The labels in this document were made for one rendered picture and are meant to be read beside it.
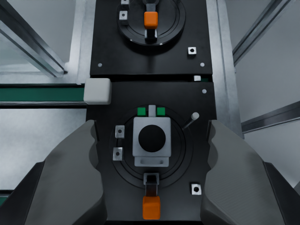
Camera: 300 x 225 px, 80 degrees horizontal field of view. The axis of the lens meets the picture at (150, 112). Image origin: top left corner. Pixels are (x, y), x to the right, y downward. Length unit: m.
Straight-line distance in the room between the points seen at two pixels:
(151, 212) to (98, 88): 0.22
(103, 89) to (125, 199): 0.19
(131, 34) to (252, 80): 0.33
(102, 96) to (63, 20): 0.34
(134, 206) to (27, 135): 0.27
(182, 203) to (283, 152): 0.29
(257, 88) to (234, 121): 0.18
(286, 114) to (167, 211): 0.23
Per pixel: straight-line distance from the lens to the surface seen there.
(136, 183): 0.30
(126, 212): 0.34
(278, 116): 0.34
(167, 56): 0.38
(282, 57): 0.61
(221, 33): 0.44
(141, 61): 0.37
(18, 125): 0.47
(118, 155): 0.29
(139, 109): 0.26
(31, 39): 0.34
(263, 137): 0.51
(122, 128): 0.29
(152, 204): 0.22
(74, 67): 0.41
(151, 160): 0.24
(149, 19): 0.29
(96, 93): 0.33
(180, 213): 0.34
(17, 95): 0.45
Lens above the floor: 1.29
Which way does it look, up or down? 76 degrees down
